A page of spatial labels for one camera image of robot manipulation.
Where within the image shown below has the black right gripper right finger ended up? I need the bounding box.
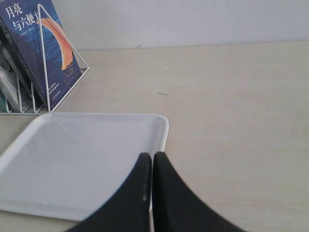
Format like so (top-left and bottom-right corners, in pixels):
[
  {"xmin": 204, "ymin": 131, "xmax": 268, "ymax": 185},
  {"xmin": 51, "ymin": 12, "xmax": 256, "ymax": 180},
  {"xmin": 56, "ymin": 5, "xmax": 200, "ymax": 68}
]
[{"xmin": 153, "ymin": 152, "xmax": 244, "ymax": 232}]

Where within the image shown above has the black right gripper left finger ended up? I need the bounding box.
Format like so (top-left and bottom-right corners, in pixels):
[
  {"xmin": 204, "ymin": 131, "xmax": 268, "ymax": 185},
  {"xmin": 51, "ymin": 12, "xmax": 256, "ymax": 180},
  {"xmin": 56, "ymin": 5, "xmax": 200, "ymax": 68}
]
[{"xmin": 67, "ymin": 153, "xmax": 152, "ymax": 232}]

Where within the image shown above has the blue moon cover book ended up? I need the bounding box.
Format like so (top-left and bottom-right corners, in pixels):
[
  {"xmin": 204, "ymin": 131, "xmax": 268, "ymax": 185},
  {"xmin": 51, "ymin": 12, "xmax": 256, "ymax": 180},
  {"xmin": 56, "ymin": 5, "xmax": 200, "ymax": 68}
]
[{"xmin": 0, "ymin": 0, "xmax": 82, "ymax": 110}]

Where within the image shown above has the white grey illustrated book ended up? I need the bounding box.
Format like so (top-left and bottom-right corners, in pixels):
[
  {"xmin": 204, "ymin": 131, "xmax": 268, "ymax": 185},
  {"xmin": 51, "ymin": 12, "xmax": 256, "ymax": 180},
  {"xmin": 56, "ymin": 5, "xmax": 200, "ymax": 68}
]
[{"xmin": 0, "ymin": 67, "xmax": 20, "ymax": 112}]

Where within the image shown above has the black spine book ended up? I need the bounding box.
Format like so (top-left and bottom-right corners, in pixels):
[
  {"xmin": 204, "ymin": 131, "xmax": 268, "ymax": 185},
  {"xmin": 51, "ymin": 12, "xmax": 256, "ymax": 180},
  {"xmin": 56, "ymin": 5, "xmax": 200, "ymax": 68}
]
[{"xmin": 0, "ymin": 30, "xmax": 32, "ymax": 102}]

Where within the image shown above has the white plastic tray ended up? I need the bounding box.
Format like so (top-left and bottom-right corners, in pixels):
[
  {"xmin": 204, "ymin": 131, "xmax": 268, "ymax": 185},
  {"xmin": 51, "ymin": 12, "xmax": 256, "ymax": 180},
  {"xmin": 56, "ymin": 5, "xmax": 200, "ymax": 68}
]
[{"xmin": 0, "ymin": 113, "xmax": 169, "ymax": 221}]

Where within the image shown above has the white wire book rack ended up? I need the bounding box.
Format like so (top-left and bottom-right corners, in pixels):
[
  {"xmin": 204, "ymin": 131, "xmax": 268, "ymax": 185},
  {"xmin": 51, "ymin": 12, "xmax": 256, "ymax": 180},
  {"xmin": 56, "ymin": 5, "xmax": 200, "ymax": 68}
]
[{"xmin": 0, "ymin": 0, "xmax": 89, "ymax": 114}]

